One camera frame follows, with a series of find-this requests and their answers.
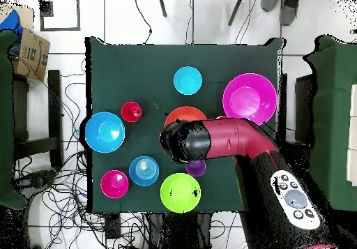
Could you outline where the orange bowl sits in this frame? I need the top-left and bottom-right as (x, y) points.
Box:
(163, 105), (208, 128)

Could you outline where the purple cup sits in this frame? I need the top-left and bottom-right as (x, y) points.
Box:
(185, 158), (207, 178)

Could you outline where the small blue ridged bowl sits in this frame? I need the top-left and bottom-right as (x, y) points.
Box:
(173, 66), (204, 96)

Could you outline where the medium blue bowl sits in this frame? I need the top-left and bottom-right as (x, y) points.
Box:
(128, 156), (160, 188)

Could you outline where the green bowl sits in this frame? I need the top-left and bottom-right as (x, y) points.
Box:
(159, 172), (202, 214)

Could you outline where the large blue bowl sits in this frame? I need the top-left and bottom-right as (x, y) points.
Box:
(84, 111), (126, 154)

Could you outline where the large pink bowl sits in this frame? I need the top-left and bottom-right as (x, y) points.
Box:
(222, 73), (278, 126)

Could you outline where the dark green tablecloth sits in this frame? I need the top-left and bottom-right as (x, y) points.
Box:
(84, 36), (285, 214)

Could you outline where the small red bowl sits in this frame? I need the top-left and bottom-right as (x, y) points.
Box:
(100, 169), (130, 199)

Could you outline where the grey chair leg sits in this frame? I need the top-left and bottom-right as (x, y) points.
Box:
(227, 0), (243, 27)
(158, 0), (168, 18)

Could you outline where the black metal stand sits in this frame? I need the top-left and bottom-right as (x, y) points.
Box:
(12, 69), (63, 169)
(278, 73), (316, 149)

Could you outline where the green cloth covered table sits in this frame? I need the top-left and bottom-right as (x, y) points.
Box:
(0, 29), (29, 211)
(303, 35), (357, 212)

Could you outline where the grey shoe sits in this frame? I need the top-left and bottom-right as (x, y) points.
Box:
(279, 0), (300, 27)
(260, 0), (280, 12)

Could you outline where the printed cardboard box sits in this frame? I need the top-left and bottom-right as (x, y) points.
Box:
(12, 27), (52, 82)

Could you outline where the white box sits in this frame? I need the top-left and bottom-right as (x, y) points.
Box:
(346, 84), (357, 187)

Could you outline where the plain cardboard box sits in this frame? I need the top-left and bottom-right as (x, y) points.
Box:
(0, 3), (36, 33)

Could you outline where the blue bag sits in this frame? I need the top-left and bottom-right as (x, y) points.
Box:
(0, 9), (24, 42)

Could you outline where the black floor cable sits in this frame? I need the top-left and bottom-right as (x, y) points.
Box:
(135, 0), (153, 45)

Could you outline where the tangle of floor cables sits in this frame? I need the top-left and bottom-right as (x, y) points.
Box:
(16, 59), (157, 249)

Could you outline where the black pedestal foot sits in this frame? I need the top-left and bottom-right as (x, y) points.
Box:
(13, 169), (58, 197)

